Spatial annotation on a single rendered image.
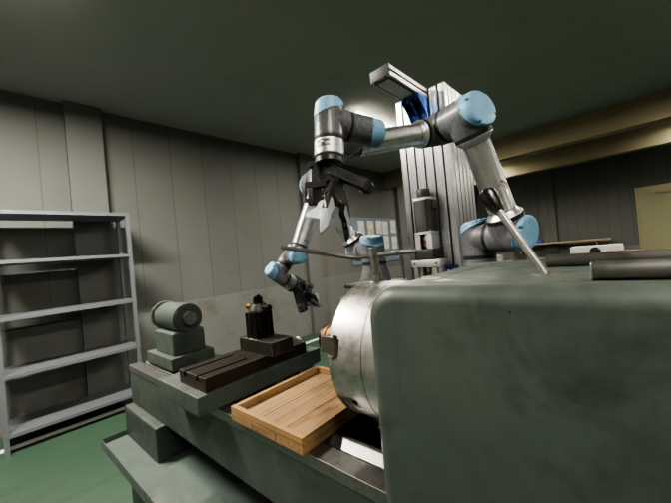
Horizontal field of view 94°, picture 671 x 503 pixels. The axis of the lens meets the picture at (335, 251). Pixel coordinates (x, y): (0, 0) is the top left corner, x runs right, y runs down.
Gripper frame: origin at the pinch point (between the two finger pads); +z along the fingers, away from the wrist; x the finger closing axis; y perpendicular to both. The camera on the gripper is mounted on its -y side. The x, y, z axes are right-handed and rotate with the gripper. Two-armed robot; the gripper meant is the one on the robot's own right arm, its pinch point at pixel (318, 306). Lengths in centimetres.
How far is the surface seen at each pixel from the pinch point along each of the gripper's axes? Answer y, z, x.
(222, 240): 213, 32, 222
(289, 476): -79, -35, -28
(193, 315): -14, -44, 37
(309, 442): -73, -40, -38
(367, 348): -63, -52, -64
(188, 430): -62, -35, 27
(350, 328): -58, -53, -60
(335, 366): -63, -51, -54
